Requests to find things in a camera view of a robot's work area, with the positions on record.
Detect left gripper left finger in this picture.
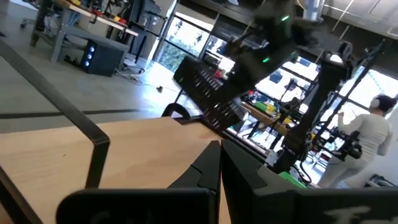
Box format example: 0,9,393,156
55,139,222,224

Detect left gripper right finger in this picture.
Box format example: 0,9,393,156
220,139,398,224

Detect green plastic slotted basket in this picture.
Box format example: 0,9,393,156
278,170,308,190

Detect black plastic slotted basket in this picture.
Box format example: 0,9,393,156
173,55,249,133

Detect cluttered wooden desk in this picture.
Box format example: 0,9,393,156
241,91,301,150

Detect black curved table clamp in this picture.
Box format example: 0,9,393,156
161,102,191,119

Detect black device on stand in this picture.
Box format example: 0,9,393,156
329,127,364,162

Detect person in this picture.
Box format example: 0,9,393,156
316,93,398,190

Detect black computer tower blue lights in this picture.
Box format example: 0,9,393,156
80,39,129,78

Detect grey workbench with wooden top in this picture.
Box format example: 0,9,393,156
29,0,140,65

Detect wooden shelf with black frame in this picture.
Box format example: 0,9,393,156
0,39,226,224

